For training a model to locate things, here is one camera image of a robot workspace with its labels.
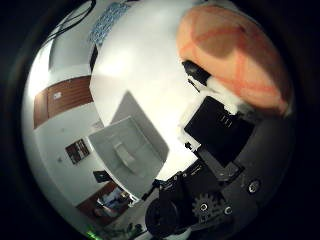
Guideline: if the black cable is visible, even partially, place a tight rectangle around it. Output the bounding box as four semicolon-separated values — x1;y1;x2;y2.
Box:
43;0;98;44

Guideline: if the seated person in light shirt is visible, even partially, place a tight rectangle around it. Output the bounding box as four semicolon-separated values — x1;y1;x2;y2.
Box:
99;189;131;214

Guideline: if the dark framed wall picture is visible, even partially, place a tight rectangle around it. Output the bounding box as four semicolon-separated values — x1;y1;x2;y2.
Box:
65;138;91;165

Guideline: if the green leafy plant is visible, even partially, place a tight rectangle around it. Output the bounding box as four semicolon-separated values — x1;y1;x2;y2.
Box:
99;221;148;240

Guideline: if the black monitor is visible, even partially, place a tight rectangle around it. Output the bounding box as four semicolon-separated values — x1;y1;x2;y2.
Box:
92;169;111;184

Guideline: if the black cabinet panel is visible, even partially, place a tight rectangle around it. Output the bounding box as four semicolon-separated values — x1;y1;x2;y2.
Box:
89;44;100;73

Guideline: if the orange plush toy green top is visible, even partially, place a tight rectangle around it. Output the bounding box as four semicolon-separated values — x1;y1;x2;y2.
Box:
176;3;294;118

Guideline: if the white plastic container bin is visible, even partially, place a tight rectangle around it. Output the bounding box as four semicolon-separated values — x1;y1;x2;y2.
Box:
88;114;166;198

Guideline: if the brown wooden wall panel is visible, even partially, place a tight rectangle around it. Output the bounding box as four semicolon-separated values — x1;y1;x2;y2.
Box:
33;75;94;130

